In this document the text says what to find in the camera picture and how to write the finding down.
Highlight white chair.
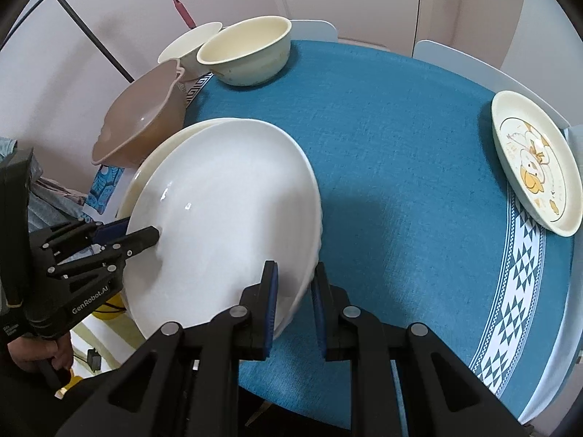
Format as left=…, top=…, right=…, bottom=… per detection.
left=288, top=19, right=340, bottom=45
left=412, top=39, right=573, bottom=132

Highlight grey clothing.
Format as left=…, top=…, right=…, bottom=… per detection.
left=0, top=135, right=94, bottom=234

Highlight large cream bowl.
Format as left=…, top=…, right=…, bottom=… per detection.
left=196, top=16, right=293, bottom=87

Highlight cartoon print plate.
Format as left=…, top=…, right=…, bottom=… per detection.
left=490, top=90, right=583, bottom=238

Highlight large white plate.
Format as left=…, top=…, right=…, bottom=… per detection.
left=125, top=121, right=324, bottom=341

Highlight striped floor mat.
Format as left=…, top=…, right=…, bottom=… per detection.
left=68, top=312, right=153, bottom=376

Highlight small white bowl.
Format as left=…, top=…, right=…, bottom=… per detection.
left=157, top=22, right=224, bottom=79

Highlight cream plate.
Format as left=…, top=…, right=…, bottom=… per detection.
left=117, top=117, right=256, bottom=220

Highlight person's left hand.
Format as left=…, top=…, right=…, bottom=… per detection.
left=7, top=331, right=74, bottom=373

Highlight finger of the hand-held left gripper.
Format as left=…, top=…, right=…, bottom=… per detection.
left=30, top=218, right=130, bottom=260
left=44, top=226, right=160, bottom=280

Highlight blue patterned tablecloth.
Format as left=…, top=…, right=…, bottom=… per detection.
left=83, top=39, right=580, bottom=429

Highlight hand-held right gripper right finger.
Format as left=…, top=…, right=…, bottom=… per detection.
left=311, top=261, right=535, bottom=437

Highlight brown plastic bowl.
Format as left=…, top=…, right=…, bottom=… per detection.
left=90, top=59, right=190, bottom=169

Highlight black metal rack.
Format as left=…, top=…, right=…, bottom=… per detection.
left=0, top=0, right=136, bottom=83

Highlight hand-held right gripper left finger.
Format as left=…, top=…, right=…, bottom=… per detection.
left=55, top=260, right=279, bottom=437

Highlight yellow object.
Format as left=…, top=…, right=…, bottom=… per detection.
left=92, top=292, right=129, bottom=322

